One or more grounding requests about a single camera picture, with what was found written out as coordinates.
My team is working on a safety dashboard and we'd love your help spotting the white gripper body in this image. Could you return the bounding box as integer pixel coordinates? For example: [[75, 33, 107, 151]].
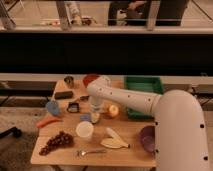
[[89, 97, 102, 124]]

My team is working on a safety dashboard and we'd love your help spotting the blue sponge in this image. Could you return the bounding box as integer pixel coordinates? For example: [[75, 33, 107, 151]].
[[80, 114, 91, 122]]

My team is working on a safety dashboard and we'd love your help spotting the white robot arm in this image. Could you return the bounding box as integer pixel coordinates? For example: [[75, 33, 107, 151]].
[[83, 75, 211, 171]]

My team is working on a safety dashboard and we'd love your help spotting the yellow red apple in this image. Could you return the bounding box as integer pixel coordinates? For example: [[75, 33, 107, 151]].
[[107, 105, 119, 118]]

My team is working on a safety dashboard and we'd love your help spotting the red bowl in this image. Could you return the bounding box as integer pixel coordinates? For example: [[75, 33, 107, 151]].
[[83, 74, 99, 87]]

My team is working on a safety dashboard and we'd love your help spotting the white plastic cup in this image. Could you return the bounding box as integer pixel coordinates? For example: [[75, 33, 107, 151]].
[[76, 121, 94, 141]]

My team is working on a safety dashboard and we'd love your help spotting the black rectangular block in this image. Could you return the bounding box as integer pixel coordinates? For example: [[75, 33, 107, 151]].
[[54, 91, 73, 100]]

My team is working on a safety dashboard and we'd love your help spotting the small metal cup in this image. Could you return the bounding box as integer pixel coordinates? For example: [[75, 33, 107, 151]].
[[64, 76, 74, 88]]

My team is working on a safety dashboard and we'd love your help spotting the blue plastic cup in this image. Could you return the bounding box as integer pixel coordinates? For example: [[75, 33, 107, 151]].
[[45, 101, 60, 116]]

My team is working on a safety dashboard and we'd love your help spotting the peeled banana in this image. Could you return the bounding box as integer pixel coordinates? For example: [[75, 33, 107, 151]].
[[101, 127, 130, 149]]

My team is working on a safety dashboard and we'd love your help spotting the bunch of dark grapes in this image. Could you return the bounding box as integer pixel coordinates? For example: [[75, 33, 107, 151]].
[[39, 131, 74, 156]]

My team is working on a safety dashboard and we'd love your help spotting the green plastic bin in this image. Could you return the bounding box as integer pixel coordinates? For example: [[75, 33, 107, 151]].
[[124, 75, 164, 120]]

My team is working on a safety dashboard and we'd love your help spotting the orange carrot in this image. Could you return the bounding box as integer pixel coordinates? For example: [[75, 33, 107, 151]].
[[36, 117, 61, 128]]

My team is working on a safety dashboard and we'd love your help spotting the purple bowl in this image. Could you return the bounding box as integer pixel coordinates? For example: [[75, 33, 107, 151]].
[[139, 125, 155, 153]]

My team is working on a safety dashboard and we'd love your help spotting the person in background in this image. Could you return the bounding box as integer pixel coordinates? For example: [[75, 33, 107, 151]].
[[108, 0, 189, 26]]

